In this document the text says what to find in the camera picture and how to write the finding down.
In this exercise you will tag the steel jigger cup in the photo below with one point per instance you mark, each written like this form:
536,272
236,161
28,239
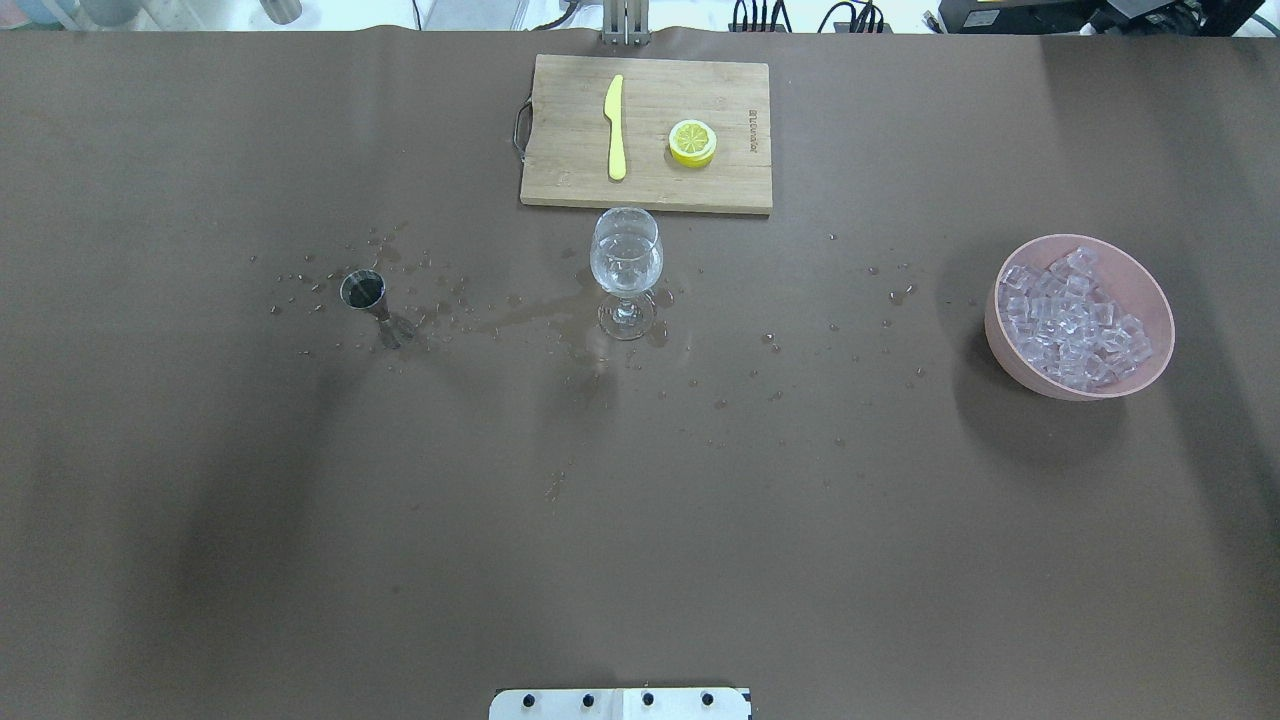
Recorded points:
365,291

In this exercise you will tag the clear wine glass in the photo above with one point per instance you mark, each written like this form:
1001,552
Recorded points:
626,260

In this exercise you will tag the clear ice cubes pile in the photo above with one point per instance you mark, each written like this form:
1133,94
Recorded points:
1062,320

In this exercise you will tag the bamboo cutting board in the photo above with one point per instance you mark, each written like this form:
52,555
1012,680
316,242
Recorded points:
565,158

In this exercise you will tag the yellow lemon slice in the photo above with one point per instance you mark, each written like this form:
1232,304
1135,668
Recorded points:
692,143

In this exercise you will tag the yellow plastic knife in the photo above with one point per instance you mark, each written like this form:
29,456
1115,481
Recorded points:
613,112

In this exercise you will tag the pink bowl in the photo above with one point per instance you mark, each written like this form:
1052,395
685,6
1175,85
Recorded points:
1131,284

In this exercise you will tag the aluminium frame post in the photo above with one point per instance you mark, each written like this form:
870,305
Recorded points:
626,23

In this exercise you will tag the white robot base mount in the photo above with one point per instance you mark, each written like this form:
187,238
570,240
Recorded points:
716,702

